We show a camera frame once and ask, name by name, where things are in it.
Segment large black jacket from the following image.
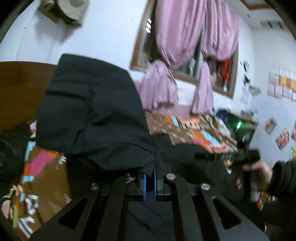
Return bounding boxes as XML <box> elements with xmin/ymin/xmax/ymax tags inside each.
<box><xmin>35</xmin><ymin>53</ymin><xmax>246</xmax><ymax>241</ymax></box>

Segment black sleeved right forearm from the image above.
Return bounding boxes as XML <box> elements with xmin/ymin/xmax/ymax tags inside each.
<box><xmin>262</xmin><ymin>160</ymin><xmax>295</xmax><ymax>230</ymax></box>

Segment dark clothes pile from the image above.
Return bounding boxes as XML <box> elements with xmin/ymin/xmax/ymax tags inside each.
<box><xmin>0</xmin><ymin>123</ymin><xmax>32</xmax><ymax>197</ymax></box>

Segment person's right hand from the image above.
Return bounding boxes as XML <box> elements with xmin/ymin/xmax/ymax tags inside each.
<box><xmin>234</xmin><ymin>161</ymin><xmax>273</xmax><ymax>192</ymax></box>

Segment wooden shelf desk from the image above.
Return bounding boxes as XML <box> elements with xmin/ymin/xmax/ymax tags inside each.
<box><xmin>227</xmin><ymin>113</ymin><xmax>257</xmax><ymax>150</ymax></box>

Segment dark blue bag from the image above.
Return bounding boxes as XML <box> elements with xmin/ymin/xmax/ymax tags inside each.
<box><xmin>215</xmin><ymin>109</ymin><xmax>230</xmax><ymax>124</ymax></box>

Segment brown patterned bedspread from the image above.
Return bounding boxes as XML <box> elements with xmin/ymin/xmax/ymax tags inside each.
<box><xmin>1</xmin><ymin>111</ymin><xmax>237</xmax><ymax>240</ymax></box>

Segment pink right curtain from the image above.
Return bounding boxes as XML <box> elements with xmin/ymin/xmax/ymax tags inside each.
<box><xmin>191</xmin><ymin>1</ymin><xmax>240</xmax><ymax>114</ymax></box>

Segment pink curtain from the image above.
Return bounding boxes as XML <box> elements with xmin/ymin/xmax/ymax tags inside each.
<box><xmin>191</xmin><ymin>1</ymin><xmax>240</xmax><ymax>114</ymax></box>
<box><xmin>138</xmin><ymin>1</ymin><xmax>207</xmax><ymax>110</ymax></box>

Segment pink left curtain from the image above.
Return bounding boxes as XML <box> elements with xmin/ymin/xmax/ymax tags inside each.
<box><xmin>138</xmin><ymin>1</ymin><xmax>207</xmax><ymax>110</ymax></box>

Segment brown wooden headboard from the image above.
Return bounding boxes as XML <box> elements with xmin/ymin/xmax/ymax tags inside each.
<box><xmin>0</xmin><ymin>61</ymin><xmax>57</xmax><ymax>130</ymax></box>

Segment colourful wall posters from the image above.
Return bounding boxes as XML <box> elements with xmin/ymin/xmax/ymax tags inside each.
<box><xmin>262</xmin><ymin>69</ymin><xmax>295</xmax><ymax>162</ymax></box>

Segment wooden window frame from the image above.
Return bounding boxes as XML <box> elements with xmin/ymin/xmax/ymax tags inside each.
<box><xmin>130</xmin><ymin>1</ymin><xmax>238</xmax><ymax>99</ymax></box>

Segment beige cloth on wall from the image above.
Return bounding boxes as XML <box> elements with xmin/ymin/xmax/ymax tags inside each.
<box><xmin>38</xmin><ymin>0</ymin><xmax>90</xmax><ymax>26</ymax></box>

